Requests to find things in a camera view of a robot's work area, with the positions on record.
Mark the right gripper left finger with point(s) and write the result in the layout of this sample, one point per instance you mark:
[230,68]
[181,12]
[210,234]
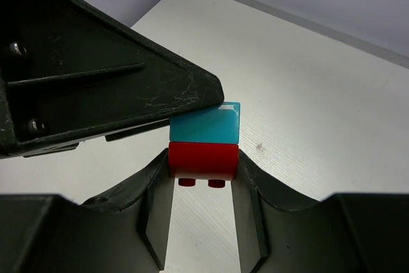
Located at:
[123,229]

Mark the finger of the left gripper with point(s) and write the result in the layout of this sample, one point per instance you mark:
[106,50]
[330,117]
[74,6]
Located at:
[70,73]

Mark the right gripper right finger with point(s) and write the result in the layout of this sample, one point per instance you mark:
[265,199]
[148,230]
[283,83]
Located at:
[279,229]

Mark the blue red yellow lego stack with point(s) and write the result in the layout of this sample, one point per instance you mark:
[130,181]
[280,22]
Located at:
[204,145]

